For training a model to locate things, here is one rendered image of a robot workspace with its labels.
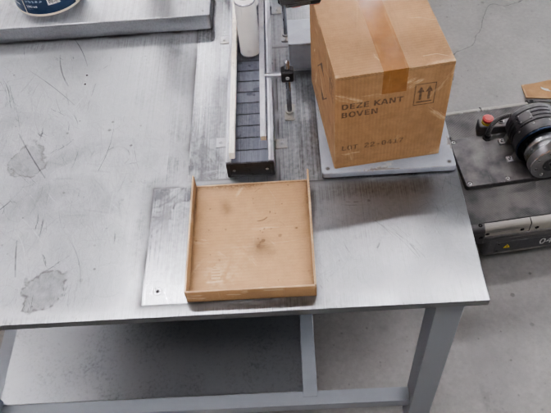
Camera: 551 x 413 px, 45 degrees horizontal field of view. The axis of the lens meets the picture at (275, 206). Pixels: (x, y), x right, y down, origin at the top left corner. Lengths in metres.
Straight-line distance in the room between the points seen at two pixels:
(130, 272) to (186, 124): 0.43
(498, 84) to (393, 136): 1.61
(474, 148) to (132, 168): 1.25
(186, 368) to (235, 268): 0.65
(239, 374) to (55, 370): 0.54
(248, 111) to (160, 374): 0.82
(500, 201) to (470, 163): 0.17
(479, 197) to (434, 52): 0.98
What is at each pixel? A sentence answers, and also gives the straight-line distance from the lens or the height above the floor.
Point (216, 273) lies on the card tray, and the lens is 1.37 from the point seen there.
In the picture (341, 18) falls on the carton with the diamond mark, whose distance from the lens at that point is 1.45.
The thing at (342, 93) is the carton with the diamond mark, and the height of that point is 1.08.
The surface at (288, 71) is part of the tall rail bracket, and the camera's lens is 1.55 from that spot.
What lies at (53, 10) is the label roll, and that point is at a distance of 2.03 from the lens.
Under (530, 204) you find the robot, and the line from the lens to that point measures 2.30.
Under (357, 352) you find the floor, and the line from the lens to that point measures 2.19.
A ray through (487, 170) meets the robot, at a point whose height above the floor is 0.26.
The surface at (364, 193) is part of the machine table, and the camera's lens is 1.48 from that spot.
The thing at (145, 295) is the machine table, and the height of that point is 0.83.
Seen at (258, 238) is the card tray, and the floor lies 0.83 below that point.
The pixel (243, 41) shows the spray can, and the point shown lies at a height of 0.93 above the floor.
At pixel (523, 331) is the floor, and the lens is 2.31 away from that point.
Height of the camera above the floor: 1.99
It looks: 52 degrees down
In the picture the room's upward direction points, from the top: 6 degrees counter-clockwise
